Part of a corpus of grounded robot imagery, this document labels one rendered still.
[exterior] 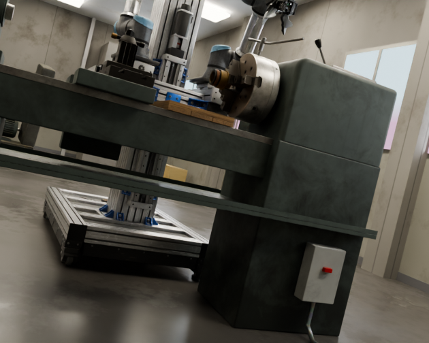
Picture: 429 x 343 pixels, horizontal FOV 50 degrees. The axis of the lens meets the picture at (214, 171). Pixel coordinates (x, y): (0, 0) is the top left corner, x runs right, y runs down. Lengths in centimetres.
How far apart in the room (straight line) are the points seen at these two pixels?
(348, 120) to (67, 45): 995
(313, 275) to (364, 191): 49
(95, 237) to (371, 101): 154
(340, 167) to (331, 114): 25
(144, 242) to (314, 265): 95
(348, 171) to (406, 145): 257
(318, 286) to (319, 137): 68
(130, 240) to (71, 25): 959
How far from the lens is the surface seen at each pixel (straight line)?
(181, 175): 906
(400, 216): 475
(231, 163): 203
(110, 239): 254
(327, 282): 226
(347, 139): 228
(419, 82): 498
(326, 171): 222
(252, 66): 216
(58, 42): 1173
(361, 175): 235
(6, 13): 201
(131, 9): 283
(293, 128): 210
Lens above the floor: 71
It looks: 1 degrees down
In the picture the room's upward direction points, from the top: 13 degrees clockwise
